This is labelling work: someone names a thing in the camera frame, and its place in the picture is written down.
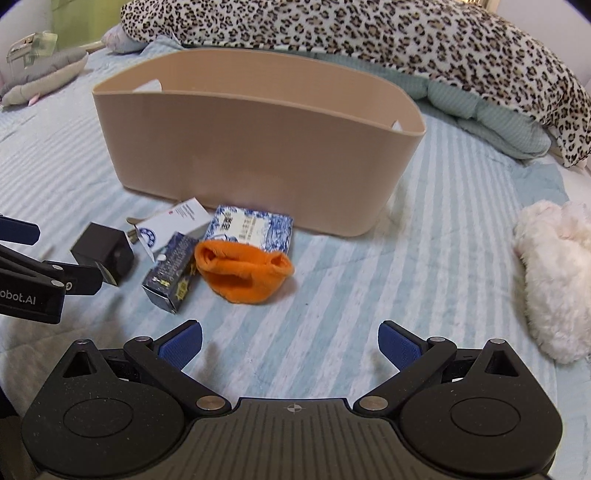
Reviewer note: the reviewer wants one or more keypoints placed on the dark blue small box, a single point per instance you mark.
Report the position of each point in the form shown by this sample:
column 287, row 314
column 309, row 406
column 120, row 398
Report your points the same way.
column 167, row 283

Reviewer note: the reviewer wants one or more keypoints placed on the blue white porcelain-pattern box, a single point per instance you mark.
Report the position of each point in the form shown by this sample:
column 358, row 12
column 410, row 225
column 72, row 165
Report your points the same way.
column 267, row 231

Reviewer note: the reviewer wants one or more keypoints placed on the white medicine box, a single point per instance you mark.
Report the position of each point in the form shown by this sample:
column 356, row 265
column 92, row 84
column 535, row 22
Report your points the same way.
column 189, row 218

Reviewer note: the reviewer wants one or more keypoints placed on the black cube charger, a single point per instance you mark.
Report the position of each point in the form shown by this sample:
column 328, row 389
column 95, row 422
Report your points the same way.
column 105, row 248

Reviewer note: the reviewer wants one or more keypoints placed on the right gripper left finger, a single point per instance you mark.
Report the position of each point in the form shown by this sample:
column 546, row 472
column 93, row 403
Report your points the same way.
column 161, row 361

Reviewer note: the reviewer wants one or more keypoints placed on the leopard print blanket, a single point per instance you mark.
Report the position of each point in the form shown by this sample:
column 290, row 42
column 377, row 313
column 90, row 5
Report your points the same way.
column 451, row 42

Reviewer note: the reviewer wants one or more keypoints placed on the beige plastic storage basket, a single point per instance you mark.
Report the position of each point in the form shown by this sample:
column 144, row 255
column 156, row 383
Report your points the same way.
column 319, row 142

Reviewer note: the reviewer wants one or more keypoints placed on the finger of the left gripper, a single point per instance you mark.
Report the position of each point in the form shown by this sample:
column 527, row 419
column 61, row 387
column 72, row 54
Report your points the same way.
column 19, row 269
column 18, row 231

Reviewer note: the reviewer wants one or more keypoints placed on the grey beige plush toy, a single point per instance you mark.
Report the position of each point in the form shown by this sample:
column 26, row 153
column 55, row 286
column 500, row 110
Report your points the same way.
column 44, row 77

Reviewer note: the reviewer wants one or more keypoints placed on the pink pillow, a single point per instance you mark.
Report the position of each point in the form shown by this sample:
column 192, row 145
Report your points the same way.
column 117, row 41

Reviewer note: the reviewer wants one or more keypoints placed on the khaki hair clip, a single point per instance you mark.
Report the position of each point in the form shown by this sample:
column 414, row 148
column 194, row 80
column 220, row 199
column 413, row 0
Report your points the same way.
column 132, row 234

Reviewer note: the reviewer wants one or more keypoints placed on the clear plastic container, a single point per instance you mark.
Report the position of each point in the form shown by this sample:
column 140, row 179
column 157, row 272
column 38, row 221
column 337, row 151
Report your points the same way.
column 32, row 47

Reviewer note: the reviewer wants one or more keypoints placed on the light green quilted duvet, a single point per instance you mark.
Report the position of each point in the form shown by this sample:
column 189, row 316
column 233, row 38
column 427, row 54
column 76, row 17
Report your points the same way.
column 516, row 135

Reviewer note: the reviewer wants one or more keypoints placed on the white fluffy plush toy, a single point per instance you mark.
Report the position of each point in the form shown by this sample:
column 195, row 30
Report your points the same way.
column 553, row 243

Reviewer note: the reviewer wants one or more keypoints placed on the orange knit sock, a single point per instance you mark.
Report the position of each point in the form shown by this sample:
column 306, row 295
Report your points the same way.
column 241, row 273

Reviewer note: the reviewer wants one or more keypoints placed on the green plastic storage cabinet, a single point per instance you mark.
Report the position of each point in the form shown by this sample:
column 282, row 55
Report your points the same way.
column 79, row 22

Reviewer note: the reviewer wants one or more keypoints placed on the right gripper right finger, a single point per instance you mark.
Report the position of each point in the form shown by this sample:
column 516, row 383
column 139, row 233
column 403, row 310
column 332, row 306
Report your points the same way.
column 419, row 361

